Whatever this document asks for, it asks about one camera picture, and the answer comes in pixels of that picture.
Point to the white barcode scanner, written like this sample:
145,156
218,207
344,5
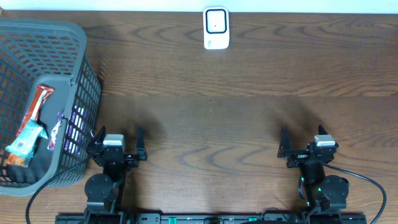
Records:
216,34

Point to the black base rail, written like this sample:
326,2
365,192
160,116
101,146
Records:
156,218

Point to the orange tissue pack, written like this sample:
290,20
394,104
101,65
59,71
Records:
15,160

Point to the teal snack packet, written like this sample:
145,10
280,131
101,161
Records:
23,146

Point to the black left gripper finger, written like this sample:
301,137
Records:
99,138
140,146

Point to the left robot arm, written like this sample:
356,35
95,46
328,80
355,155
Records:
104,191

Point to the grey plastic shopping basket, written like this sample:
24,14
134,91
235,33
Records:
49,102

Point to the purple snack bag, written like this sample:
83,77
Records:
74,133

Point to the orange snack bar wrapper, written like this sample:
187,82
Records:
42,94

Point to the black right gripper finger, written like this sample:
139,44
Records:
322,130
285,147

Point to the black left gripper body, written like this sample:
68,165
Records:
118,156

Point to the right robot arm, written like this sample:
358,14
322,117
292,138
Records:
325,194

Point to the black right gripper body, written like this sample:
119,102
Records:
298,157

